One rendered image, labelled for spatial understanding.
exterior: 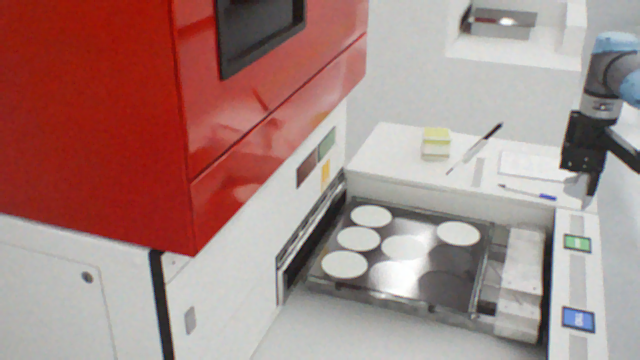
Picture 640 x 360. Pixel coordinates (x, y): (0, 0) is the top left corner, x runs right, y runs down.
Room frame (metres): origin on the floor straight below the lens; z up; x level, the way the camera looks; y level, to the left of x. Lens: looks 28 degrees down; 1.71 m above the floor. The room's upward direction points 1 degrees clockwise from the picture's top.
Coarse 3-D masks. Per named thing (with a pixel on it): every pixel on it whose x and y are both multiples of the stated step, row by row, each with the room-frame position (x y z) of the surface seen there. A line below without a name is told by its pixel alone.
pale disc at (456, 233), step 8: (448, 224) 1.27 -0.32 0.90; (456, 224) 1.27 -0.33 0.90; (464, 224) 1.27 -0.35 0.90; (440, 232) 1.24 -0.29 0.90; (448, 232) 1.24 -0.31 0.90; (456, 232) 1.24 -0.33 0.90; (464, 232) 1.24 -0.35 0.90; (472, 232) 1.24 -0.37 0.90; (448, 240) 1.20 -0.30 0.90; (456, 240) 1.20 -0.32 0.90; (464, 240) 1.20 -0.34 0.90; (472, 240) 1.20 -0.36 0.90
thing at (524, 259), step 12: (516, 240) 1.24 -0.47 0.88; (516, 252) 1.19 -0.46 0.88; (528, 252) 1.19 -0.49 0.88; (540, 252) 1.19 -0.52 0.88; (504, 264) 1.16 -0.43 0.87; (516, 264) 1.14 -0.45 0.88; (528, 264) 1.14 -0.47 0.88; (540, 264) 1.14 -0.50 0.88; (504, 276) 1.09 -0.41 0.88; (516, 276) 1.09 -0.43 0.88; (528, 276) 1.09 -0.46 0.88; (540, 276) 1.10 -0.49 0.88; (504, 300) 1.01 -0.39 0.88; (504, 324) 0.94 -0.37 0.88; (504, 336) 0.93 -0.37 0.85; (516, 336) 0.92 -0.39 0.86; (528, 336) 0.92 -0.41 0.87
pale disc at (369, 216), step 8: (360, 208) 1.34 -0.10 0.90; (368, 208) 1.35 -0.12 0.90; (376, 208) 1.35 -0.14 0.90; (352, 216) 1.31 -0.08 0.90; (360, 216) 1.31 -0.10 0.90; (368, 216) 1.31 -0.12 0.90; (376, 216) 1.31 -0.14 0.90; (384, 216) 1.31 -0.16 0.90; (360, 224) 1.27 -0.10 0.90; (368, 224) 1.27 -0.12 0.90; (376, 224) 1.27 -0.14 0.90; (384, 224) 1.27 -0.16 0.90
